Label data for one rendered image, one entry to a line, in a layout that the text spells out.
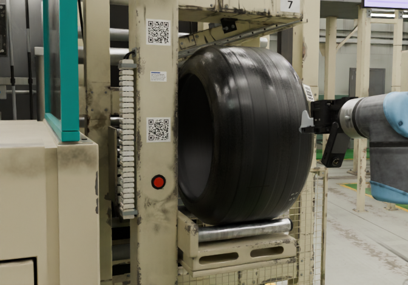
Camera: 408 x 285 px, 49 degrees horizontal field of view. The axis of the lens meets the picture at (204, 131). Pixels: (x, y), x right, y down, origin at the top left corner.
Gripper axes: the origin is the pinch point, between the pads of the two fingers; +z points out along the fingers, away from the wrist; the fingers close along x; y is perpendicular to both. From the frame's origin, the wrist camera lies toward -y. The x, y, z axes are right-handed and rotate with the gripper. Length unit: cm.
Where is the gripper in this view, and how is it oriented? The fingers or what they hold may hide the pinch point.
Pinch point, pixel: (303, 131)
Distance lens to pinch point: 121.7
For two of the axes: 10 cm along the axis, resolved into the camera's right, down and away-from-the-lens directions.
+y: -0.4, -10.0, 0.3
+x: -9.3, 0.3, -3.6
